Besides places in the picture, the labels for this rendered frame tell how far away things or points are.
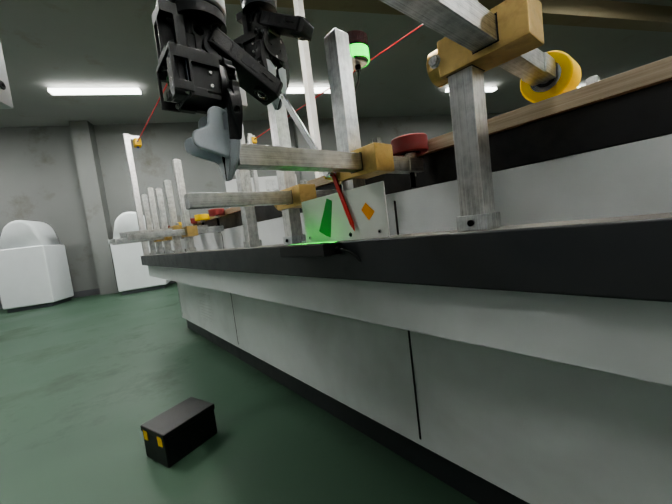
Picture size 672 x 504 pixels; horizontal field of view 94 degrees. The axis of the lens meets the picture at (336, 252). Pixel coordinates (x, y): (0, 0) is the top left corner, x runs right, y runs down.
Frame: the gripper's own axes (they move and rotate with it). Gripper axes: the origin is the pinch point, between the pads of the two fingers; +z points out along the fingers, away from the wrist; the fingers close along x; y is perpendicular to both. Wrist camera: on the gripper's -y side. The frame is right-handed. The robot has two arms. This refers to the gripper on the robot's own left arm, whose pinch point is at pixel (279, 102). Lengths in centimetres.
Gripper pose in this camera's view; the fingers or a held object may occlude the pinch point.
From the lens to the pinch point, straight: 74.0
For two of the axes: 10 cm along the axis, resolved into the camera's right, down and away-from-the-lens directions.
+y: -8.6, 0.6, 5.0
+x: -4.9, 1.3, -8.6
